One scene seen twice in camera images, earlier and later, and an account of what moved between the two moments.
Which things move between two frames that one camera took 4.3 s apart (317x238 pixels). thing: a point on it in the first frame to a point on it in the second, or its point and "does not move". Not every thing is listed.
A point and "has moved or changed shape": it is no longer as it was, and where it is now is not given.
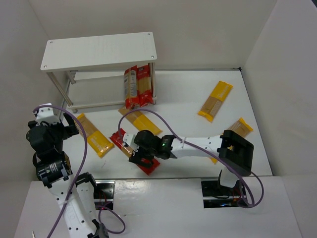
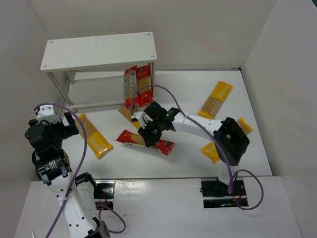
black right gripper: x=139 y=155 to x=150 y=127
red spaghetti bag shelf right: x=144 y=86 does not move
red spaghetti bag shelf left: x=131 y=86 does not move
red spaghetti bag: x=117 y=138 has moved or changed shape
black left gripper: x=65 y=129 does not move
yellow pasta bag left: x=100 y=146 does not move
